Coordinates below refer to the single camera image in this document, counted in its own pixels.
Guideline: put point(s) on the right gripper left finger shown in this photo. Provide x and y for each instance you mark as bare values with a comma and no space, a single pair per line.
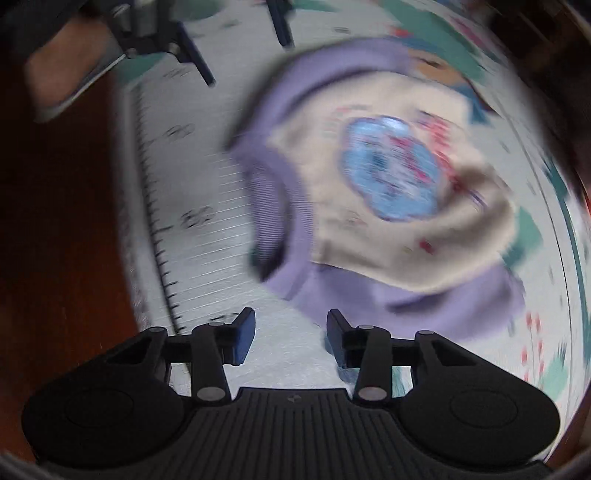
207,349

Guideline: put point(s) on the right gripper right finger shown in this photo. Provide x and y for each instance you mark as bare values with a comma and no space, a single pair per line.
373,352

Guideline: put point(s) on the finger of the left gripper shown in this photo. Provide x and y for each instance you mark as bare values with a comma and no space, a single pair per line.
279,11
187,52

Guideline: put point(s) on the purple and cream sweatshirt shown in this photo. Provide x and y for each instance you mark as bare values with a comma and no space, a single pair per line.
368,197

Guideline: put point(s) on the person's left forearm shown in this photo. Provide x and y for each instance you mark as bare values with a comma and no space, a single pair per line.
72,61

